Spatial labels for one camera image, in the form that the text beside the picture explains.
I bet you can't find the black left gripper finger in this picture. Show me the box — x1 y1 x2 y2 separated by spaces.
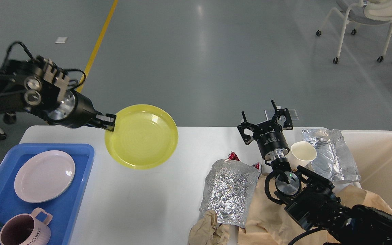
96 113 117 132

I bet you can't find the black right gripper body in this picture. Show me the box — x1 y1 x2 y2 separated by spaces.
253 121 290 160

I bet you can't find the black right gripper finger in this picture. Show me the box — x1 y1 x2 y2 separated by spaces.
238 111 263 145
266 100 293 131

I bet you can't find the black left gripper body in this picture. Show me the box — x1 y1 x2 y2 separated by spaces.
46 90 101 128

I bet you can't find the yellow plastic plate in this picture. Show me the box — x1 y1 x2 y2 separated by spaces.
104 104 179 169

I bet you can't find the large brown paper sheet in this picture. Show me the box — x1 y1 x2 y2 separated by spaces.
238 173 392 245

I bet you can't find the pink ribbed mug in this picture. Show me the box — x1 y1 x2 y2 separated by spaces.
0 207 53 245

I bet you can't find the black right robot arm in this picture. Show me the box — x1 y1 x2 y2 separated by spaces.
238 101 392 245

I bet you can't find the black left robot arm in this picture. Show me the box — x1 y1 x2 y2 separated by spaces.
0 41 117 132

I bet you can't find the red foil wrapper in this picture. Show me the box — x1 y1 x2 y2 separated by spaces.
227 151 263 175

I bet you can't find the white paper cup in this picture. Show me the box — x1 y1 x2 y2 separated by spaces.
286 141 317 170

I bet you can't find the large crumpled foil bag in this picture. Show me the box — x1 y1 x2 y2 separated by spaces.
199 159 260 228

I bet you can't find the silver foil bag right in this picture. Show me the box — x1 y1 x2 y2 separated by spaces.
301 128 361 184

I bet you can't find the white chair at left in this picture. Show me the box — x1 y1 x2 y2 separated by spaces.
0 112 17 141

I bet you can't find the blue plastic tray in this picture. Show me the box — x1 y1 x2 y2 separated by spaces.
0 143 95 245

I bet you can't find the white round plate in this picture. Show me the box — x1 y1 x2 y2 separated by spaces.
14 150 76 203

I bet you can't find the crumpled brown paper ball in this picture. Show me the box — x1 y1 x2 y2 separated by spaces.
188 210 231 245

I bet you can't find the beige plastic bin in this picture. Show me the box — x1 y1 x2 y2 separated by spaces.
342 130 392 208

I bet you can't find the white rolling chair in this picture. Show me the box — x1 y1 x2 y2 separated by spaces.
316 0 392 64

